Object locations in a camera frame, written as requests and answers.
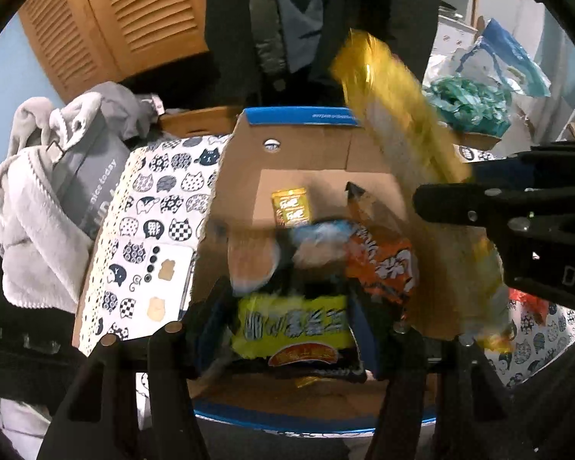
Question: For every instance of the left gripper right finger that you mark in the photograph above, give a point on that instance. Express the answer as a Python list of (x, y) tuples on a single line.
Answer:
[(395, 354)]

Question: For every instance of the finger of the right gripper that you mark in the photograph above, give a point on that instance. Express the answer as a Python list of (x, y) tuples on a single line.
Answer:
[(541, 166), (478, 206)]

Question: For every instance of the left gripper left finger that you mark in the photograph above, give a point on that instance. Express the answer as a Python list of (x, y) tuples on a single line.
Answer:
[(182, 351)]

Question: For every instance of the long gold snack pack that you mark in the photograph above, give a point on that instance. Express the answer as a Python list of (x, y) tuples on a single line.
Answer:
[(461, 290)]

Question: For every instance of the orange snack bag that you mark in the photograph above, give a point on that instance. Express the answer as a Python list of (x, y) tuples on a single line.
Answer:
[(378, 254)]

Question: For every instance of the black yellow snack pack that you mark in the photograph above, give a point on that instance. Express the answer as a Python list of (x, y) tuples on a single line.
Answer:
[(290, 298)]

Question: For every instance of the yellow chips snack pack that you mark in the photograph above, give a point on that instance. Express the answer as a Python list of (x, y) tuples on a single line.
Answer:
[(291, 207)]

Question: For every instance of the red snack bag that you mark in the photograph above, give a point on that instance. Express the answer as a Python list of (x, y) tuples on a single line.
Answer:
[(537, 306)]

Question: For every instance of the cardboard box on floor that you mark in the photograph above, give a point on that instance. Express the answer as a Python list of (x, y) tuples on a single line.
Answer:
[(482, 142)]

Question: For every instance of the cat pattern tablecloth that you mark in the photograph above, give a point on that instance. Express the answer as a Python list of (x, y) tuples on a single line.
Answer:
[(142, 272)]

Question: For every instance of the teal checked cloth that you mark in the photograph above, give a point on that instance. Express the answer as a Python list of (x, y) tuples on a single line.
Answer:
[(469, 106)]

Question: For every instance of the blue plastic bag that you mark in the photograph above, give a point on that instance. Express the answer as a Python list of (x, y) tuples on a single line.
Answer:
[(497, 58)]

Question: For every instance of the blue cardboard box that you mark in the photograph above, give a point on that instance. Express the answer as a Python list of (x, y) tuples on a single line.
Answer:
[(273, 149)]

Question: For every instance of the grey tote bag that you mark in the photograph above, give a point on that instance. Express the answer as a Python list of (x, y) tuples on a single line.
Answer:
[(87, 174)]

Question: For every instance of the grey crumpled garment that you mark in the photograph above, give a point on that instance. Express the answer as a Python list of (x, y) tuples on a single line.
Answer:
[(128, 115)]

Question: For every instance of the hanging dark coats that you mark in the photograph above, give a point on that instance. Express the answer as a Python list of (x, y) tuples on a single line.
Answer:
[(280, 52)]

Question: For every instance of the wooden louvered door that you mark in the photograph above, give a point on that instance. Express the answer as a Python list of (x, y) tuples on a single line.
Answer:
[(80, 43)]

